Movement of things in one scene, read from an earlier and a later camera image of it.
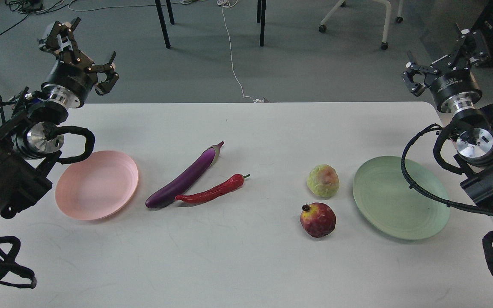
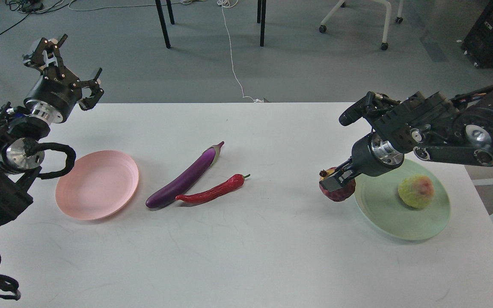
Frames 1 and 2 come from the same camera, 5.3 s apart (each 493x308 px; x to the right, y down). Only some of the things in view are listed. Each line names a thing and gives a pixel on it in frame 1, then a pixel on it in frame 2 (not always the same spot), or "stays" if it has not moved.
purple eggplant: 167,193 stays
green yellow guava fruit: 323,180 -> 416,191
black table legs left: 161,20 stays
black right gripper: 452,82 -> 364,162
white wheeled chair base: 322,27 stays
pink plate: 96,185 stays
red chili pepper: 233,182 stays
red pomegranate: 318,220 -> 339,195
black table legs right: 261,19 stays
